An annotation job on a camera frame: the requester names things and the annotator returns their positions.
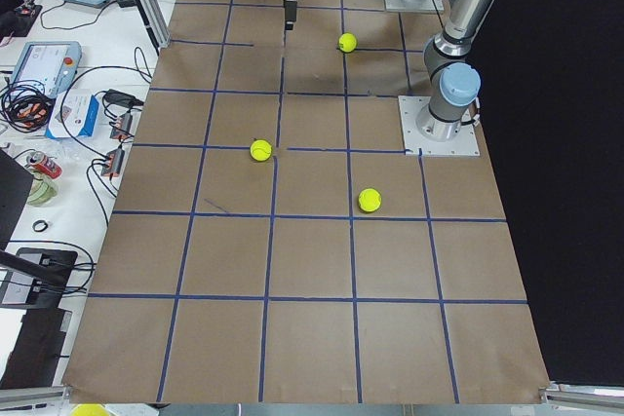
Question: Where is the tennis ball near base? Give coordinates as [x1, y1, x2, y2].
[337, 32, 358, 54]

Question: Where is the tennis ball near torn tape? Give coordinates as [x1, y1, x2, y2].
[250, 139, 273, 162]

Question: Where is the middle tennis ball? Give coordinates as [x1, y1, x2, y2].
[358, 187, 382, 213]

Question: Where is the black power adapter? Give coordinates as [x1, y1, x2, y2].
[103, 89, 144, 109]

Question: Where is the blue white box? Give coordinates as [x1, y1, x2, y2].
[45, 89, 99, 139]

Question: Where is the near teach pendant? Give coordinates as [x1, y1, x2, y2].
[10, 41, 82, 98]

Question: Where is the brown paper table cover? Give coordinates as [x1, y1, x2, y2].
[63, 0, 549, 403]

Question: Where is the red soda can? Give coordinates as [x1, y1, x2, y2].
[26, 151, 62, 179]

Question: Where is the green tape roll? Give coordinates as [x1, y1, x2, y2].
[26, 173, 58, 207]

